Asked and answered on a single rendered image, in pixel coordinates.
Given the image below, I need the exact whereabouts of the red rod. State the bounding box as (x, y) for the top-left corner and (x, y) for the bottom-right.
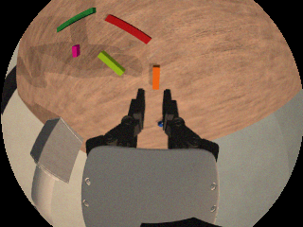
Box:
(104, 14), (152, 44)

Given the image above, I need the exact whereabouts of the small magenta block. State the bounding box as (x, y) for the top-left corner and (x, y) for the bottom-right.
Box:
(72, 44), (80, 58)

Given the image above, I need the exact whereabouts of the orange rod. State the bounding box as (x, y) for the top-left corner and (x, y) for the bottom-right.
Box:
(152, 65), (160, 90)

